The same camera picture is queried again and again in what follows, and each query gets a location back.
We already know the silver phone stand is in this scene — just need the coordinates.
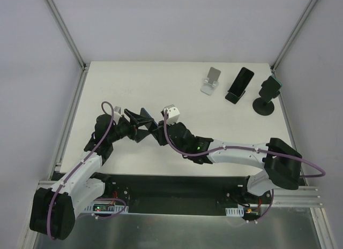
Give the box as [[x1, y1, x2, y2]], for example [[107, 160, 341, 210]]
[[200, 67, 221, 95]]

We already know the black round phone stand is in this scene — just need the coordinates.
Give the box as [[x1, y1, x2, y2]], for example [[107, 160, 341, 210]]
[[252, 96, 274, 116]]

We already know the dark blue phone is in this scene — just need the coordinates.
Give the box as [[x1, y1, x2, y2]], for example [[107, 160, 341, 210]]
[[140, 108, 158, 130]]

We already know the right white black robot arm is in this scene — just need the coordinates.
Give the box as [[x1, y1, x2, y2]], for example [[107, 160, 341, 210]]
[[148, 121, 302, 203]]

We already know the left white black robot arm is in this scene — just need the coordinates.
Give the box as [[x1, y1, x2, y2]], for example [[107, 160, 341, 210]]
[[29, 109, 154, 240]]

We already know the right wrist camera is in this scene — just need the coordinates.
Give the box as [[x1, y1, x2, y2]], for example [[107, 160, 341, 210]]
[[161, 104, 180, 125]]

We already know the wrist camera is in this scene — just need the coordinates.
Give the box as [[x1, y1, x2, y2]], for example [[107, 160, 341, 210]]
[[114, 106, 121, 119], [161, 104, 180, 125]]

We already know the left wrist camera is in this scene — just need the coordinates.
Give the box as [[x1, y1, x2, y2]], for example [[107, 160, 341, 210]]
[[114, 106, 121, 119]]

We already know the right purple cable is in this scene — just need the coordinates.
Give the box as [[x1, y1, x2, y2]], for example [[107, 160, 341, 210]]
[[162, 109, 326, 224]]

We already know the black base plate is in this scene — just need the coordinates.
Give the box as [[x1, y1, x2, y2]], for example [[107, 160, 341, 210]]
[[91, 172, 275, 218]]

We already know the left white cable duct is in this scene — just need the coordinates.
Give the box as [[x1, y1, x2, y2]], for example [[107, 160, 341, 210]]
[[82, 203, 129, 215]]

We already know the white cable duct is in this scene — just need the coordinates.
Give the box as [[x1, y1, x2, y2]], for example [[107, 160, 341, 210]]
[[82, 203, 129, 215], [225, 207, 244, 217]]

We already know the right white cable duct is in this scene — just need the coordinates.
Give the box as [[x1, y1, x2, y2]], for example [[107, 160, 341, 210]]
[[225, 207, 244, 217]]

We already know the left aluminium frame post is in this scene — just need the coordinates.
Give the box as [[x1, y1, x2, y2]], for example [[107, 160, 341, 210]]
[[44, 0, 87, 70]]

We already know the aluminium frame post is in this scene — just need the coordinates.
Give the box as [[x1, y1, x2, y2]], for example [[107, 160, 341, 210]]
[[44, 0, 87, 70], [270, 0, 320, 74]]

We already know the aluminium rail right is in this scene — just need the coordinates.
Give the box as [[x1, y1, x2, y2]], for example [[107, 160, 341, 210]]
[[273, 186, 324, 208]]

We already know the right aluminium frame post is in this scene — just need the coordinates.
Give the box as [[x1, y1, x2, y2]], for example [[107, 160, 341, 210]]
[[270, 0, 320, 74]]

